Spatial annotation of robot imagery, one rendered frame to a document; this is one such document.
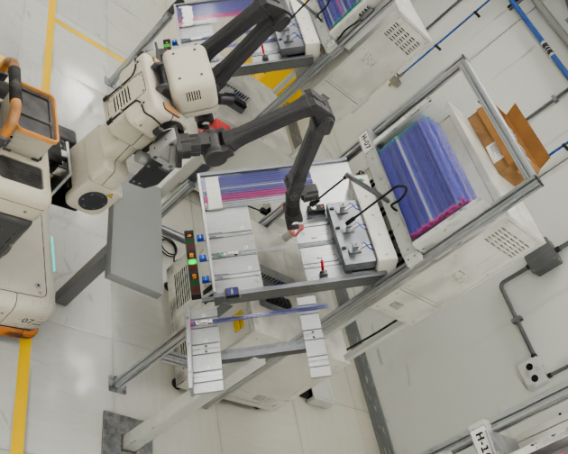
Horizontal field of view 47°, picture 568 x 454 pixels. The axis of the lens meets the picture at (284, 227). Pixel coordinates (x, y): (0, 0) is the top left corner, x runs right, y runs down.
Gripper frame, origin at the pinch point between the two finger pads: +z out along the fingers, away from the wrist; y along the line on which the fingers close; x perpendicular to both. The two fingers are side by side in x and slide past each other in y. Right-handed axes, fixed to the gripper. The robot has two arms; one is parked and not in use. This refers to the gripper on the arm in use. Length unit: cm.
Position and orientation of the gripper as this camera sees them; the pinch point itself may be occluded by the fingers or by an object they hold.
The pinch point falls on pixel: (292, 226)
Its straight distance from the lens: 266.1
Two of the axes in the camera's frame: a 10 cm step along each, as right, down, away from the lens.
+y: -1.7, -7.5, 6.4
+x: -9.8, 1.4, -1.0
